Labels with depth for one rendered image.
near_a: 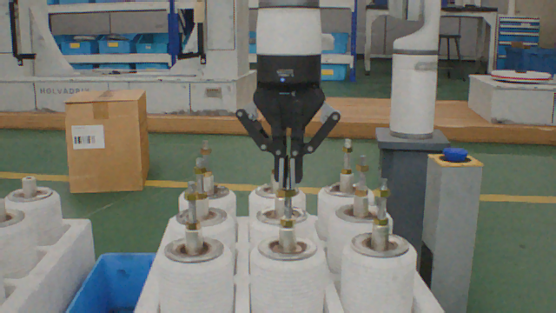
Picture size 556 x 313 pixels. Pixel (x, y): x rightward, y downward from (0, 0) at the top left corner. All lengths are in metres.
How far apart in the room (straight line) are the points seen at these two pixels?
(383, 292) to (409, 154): 0.48
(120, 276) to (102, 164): 0.80
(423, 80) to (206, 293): 0.64
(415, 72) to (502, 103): 1.63
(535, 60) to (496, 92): 2.49
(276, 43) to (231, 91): 2.09
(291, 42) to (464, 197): 0.43
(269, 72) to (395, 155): 0.55
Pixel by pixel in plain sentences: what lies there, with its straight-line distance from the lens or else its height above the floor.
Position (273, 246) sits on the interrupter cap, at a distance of 0.68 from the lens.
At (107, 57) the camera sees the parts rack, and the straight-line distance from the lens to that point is 5.81.
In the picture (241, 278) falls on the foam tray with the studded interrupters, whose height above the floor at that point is 0.18.
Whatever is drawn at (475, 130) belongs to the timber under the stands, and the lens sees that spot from 2.60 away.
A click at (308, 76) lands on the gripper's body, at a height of 0.47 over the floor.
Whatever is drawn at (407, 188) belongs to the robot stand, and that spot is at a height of 0.20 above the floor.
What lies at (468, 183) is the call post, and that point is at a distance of 0.88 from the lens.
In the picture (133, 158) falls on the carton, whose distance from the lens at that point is 1.76.
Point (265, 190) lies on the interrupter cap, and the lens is 0.89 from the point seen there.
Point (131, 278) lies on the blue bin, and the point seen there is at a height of 0.07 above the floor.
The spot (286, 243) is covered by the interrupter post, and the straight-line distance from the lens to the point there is 0.66.
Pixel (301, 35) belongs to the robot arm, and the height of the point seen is 0.51.
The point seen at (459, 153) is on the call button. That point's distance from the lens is 0.88.
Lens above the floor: 0.52
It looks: 14 degrees down
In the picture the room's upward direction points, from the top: straight up
